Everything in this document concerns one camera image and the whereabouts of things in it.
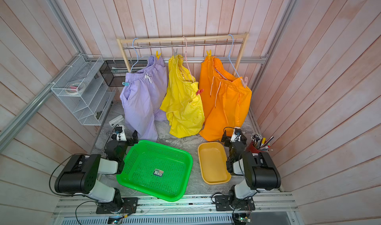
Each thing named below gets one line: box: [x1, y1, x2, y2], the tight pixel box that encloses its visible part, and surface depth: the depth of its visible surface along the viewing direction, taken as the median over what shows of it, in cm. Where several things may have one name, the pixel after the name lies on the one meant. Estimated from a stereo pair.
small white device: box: [108, 114, 125, 127], surface depth 107 cm
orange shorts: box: [198, 56, 253, 143], surface depth 85 cm
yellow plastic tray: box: [197, 141, 232, 185], surface depth 90 cm
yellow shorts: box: [159, 54, 205, 139], surface depth 96 cm
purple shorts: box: [119, 55, 168, 142], surface depth 82 cm
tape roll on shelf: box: [65, 82, 86, 96], surface depth 74 cm
